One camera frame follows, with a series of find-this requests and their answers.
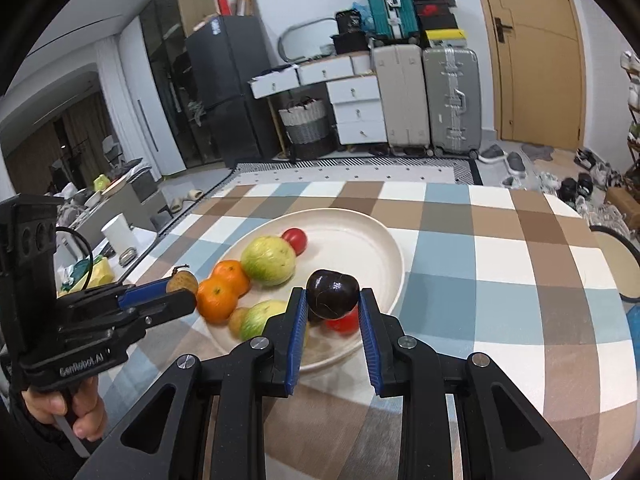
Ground dark glass cabinet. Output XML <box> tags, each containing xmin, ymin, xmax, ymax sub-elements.
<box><xmin>139</xmin><ymin>0</ymin><xmax>218</xmax><ymax>171</ymax></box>

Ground white drawer dresser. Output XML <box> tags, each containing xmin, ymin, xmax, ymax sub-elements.
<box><xmin>248</xmin><ymin>52</ymin><xmax>388</xmax><ymax>146</ymax></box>

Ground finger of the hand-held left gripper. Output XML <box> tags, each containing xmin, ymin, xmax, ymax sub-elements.
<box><xmin>60</xmin><ymin>291</ymin><xmax>197</xmax><ymax>346</ymax></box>
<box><xmin>57</xmin><ymin>280</ymin><xmax>176</xmax><ymax>316</ymax></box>

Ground beige suitcase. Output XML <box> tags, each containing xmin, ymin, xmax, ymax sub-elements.
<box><xmin>371</xmin><ymin>44</ymin><xmax>431</xmax><ymax>156</ymax></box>

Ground silver suitcase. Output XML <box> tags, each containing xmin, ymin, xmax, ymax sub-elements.
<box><xmin>422</xmin><ymin>46</ymin><xmax>483</xmax><ymax>157</ymax></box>

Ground cardboard box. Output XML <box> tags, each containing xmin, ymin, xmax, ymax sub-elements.
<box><xmin>605</xmin><ymin>187</ymin><xmax>640</xmax><ymax>231</ymax></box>

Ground red and black boxes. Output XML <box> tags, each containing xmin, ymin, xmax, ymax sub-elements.
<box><xmin>412</xmin><ymin>0</ymin><xmax>458</xmax><ymax>31</ymax></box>

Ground wooden door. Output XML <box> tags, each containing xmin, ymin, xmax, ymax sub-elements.
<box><xmin>475</xmin><ymin>0</ymin><xmax>587</xmax><ymax>150</ymax></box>

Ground yellow bag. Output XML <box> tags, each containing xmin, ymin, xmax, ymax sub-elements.
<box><xmin>60</xmin><ymin>257</ymin><xmax>116</xmax><ymax>293</ymax></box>

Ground person's left forearm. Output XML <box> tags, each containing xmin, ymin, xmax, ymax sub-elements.
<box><xmin>0</xmin><ymin>395</ymin><xmax>81</xmax><ymax>480</ymax></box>

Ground yellow and black box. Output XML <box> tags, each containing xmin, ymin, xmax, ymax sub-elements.
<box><xmin>425</xmin><ymin>29</ymin><xmax>468</xmax><ymax>50</ymax></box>

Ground large green yellow citrus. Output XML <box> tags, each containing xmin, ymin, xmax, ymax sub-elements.
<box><xmin>239</xmin><ymin>300</ymin><xmax>288</xmax><ymax>342</ymax></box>
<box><xmin>240</xmin><ymin>236</ymin><xmax>297</xmax><ymax>287</ymax></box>

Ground patterned floor rug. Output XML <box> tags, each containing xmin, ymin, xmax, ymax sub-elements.
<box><xmin>235</xmin><ymin>156</ymin><xmax>483</xmax><ymax>186</ymax></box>

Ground cream oval plate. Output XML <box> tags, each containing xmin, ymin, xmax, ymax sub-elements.
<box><xmin>192</xmin><ymin>207</ymin><xmax>405</xmax><ymax>373</ymax></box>

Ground orange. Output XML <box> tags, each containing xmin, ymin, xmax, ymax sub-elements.
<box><xmin>212</xmin><ymin>259</ymin><xmax>252</xmax><ymax>297</ymax></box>
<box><xmin>195</xmin><ymin>278</ymin><xmax>239</xmax><ymax>324</ymax></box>

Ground checked tablecloth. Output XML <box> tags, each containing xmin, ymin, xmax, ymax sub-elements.
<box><xmin>75</xmin><ymin>182</ymin><xmax>640</xmax><ymax>480</ymax></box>

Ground black refrigerator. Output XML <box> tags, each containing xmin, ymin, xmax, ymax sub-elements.
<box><xmin>186</xmin><ymin>15</ymin><xmax>281</xmax><ymax>168</ymax></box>

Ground red tomato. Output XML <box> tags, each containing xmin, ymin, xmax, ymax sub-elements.
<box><xmin>324</xmin><ymin>307</ymin><xmax>361</xmax><ymax>336</ymax></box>
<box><xmin>281</xmin><ymin>227</ymin><xmax>308</xmax><ymax>256</ymax></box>

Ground white wardrobe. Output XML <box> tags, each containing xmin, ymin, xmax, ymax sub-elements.
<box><xmin>119</xmin><ymin>17</ymin><xmax>188</xmax><ymax>181</ymax></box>

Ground woven laundry basket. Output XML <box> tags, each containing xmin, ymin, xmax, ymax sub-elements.
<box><xmin>278</xmin><ymin>97</ymin><xmax>335</xmax><ymax>158</ymax></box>

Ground person's left hand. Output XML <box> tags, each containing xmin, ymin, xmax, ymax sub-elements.
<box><xmin>20</xmin><ymin>374</ymin><xmax>108</xmax><ymax>442</ymax></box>

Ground pile of shoes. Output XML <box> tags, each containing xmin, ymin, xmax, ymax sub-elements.
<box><xmin>537</xmin><ymin>149</ymin><xmax>626</xmax><ymax>226</ymax></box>

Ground teal suitcase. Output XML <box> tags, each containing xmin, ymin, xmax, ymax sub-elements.
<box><xmin>360</xmin><ymin>0</ymin><xmax>421</xmax><ymax>43</ymax></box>

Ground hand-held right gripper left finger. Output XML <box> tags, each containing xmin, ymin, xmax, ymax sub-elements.
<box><xmin>72</xmin><ymin>287</ymin><xmax>308</xmax><ymax>480</ymax></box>

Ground white cylindrical bin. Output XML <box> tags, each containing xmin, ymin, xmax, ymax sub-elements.
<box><xmin>101</xmin><ymin>213</ymin><xmax>136</xmax><ymax>258</ymax></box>

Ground oval mirror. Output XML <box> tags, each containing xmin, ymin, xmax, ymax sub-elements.
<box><xmin>277</xmin><ymin>17</ymin><xmax>341</xmax><ymax>63</ymax></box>

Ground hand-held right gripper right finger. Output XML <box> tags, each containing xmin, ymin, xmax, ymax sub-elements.
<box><xmin>357</xmin><ymin>288</ymin><xmax>593</xmax><ymax>480</ymax></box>

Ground black cable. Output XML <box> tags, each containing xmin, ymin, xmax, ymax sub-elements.
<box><xmin>55</xmin><ymin>227</ymin><xmax>96</xmax><ymax>291</ymax></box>

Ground black storage box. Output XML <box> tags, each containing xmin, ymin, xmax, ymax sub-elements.
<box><xmin>334</xmin><ymin>9</ymin><xmax>373</xmax><ymax>55</ymax></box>

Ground small brown fruit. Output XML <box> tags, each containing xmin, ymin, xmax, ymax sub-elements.
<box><xmin>229</xmin><ymin>307</ymin><xmax>251</xmax><ymax>336</ymax></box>
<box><xmin>166</xmin><ymin>269</ymin><xmax>199</xmax><ymax>295</ymax></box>

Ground pair of beige slippers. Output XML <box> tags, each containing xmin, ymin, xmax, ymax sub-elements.
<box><xmin>170</xmin><ymin>190</ymin><xmax>203</xmax><ymax>211</ymax></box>

